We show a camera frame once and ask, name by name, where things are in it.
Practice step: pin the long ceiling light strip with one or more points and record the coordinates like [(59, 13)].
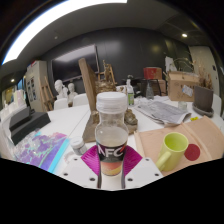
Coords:
[(43, 25)]

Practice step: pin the yellow-green ceramic mug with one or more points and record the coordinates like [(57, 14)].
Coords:
[(173, 146)]

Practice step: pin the white plaster bust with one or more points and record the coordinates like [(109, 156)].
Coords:
[(60, 88), (72, 93)]

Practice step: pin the grey newspaper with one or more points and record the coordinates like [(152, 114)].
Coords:
[(163, 111)]

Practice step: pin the pale tall cabinet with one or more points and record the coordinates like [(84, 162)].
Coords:
[(35, 83)]

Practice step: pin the wooden easel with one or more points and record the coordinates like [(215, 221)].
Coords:
[(46, 95), (108, 71)]

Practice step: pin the black flat boxes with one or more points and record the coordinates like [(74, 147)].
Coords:
[(28, 125)]

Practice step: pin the round ceiling spotlight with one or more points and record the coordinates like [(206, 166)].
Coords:
[(184, 35)]

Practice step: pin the iridescent colourful sheet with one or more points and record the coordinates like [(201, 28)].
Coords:
[(40, 151)]

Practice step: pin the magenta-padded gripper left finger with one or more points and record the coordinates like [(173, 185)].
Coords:
[(78, 171)]

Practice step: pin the dark glass flask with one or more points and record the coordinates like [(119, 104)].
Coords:
[(149, 91)]

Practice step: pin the yellow sticky note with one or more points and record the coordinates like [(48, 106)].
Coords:
[(194, 118)]

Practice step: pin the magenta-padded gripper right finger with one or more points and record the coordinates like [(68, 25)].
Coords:
[(145, 171)]

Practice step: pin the grey plant saucer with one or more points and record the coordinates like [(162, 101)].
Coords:
[(201, 113)]

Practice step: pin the red box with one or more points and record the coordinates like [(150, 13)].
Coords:
[(152, 73)]

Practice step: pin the small jar white lid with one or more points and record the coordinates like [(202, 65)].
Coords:
[(78, 145)]

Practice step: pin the clear drink bottle white cap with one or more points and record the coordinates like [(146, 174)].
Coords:
[(111, 133)]

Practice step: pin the brown cardboard box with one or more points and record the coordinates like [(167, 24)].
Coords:
[(178, 86)]

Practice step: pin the white spray bottle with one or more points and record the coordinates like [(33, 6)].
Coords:
[(130, 96)]

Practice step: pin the black wall screen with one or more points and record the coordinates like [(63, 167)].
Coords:
[(73, 63)]

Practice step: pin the white chair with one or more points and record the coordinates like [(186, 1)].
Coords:
[(61, 104), (81, 100)]

